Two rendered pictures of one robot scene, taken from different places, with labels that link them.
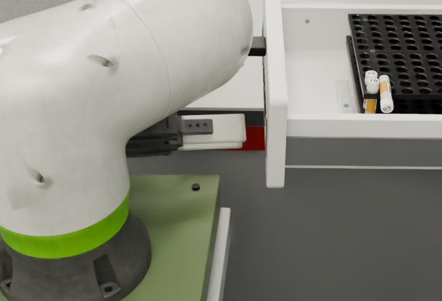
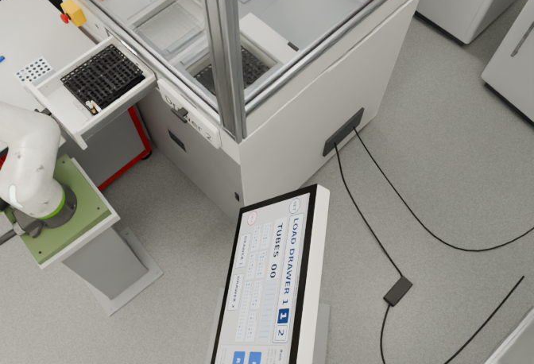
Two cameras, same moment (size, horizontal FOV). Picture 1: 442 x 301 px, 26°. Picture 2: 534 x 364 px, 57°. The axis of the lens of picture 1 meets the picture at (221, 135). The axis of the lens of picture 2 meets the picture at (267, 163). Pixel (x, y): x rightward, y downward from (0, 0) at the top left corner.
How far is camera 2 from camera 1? 0.89 m
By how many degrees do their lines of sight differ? 40
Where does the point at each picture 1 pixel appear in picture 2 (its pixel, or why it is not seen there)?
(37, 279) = (55, 219)
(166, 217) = (64, 176)
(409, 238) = not seen: hidden behind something
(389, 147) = (106, 118)
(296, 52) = (49, 95)
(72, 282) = (64, 213)
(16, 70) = (25, 188)
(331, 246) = not seen: hidden behind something
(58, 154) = (46, 195)
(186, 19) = (44, 138)
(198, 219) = (73, 171)
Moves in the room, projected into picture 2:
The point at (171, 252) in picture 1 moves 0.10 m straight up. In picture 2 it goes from (75, 185) to (64, 172)
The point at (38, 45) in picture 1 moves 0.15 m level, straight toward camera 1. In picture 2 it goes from (21, 177) to (63, 204)
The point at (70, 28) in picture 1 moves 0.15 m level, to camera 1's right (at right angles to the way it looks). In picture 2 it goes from (23, 167) to (67, 133)
